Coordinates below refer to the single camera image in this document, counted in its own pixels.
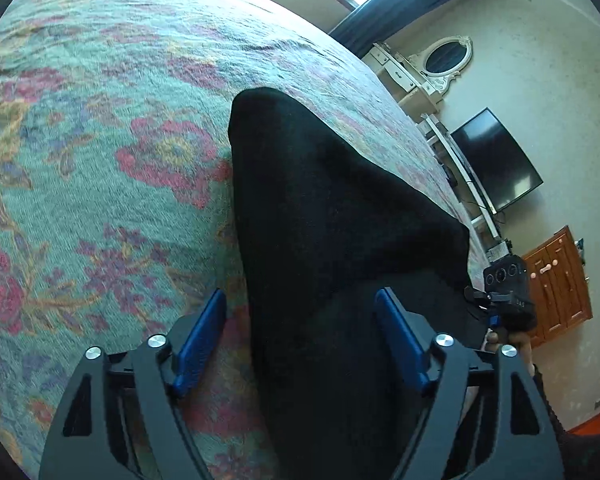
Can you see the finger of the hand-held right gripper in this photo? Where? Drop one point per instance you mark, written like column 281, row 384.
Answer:
column 480, row 299

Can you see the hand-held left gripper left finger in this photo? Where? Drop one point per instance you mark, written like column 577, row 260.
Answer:
column 200, row 340

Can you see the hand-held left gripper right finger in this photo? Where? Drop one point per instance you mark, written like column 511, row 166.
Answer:
column 397, row 335

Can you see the black pants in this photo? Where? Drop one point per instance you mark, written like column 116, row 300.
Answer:
column 330, row 210

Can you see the person's right forearm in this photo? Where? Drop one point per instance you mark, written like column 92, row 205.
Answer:
column 580, row 455

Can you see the person's right hand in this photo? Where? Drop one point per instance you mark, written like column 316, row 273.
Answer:
column 491, row 340

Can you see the wooden cabinet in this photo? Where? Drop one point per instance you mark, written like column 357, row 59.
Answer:
column 562, row 290

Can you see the white television stand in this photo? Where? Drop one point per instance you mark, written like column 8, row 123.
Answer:
column 467, row 175

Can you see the black television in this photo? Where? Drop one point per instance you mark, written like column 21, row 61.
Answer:
column 497, row 160

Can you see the white vanity table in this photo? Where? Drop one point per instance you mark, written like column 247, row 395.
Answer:
column 405, row 80

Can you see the oval white-framed mirror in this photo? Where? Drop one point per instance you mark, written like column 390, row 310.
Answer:
column 445, row 57

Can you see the floral bedspread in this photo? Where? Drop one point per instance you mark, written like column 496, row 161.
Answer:
column 105, row 85

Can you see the dark blue curtain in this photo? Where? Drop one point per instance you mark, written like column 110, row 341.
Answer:
column 405, row 5

